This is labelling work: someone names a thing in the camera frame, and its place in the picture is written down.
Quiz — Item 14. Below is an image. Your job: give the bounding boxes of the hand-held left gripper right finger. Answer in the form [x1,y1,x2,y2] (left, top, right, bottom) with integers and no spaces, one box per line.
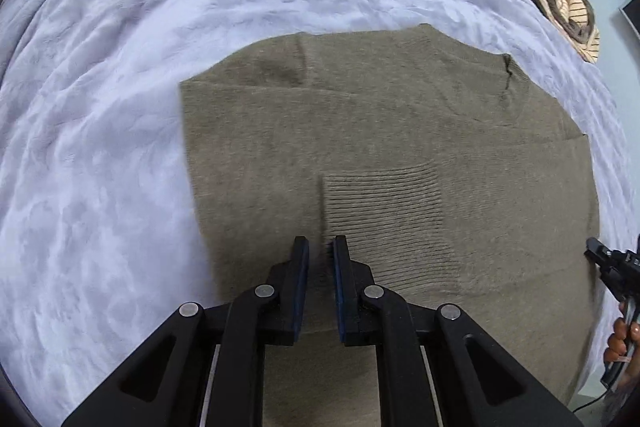
[327,235,584,427]

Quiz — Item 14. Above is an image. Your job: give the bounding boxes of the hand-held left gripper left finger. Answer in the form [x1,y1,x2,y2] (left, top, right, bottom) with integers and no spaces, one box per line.
[61,236,311,427]

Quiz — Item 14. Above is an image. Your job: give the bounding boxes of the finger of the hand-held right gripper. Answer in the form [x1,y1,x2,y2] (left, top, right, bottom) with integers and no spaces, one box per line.
[584,237,614,264]

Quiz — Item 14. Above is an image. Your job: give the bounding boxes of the olive brown knit sweater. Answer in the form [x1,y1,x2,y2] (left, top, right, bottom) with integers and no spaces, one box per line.
[179,23,601,427]

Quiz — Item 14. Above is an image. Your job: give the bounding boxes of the person's right hand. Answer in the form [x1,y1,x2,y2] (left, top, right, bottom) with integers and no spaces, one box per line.
[604,301,640,378]

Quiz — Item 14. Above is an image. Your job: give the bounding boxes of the dark screen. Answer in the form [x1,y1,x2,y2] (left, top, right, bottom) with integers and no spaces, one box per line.
[619,0,640,45]

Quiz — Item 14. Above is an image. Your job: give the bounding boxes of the lavender plush blanket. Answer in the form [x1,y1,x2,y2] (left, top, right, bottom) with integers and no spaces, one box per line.
[0,0,627,427]

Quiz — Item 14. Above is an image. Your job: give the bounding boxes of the cream brown striped cloth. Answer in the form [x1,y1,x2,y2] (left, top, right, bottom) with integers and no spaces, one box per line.
[501,0,601,66]

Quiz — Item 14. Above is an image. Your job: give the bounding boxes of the black cable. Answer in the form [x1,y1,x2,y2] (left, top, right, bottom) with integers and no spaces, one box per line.
[571,393,610,414]

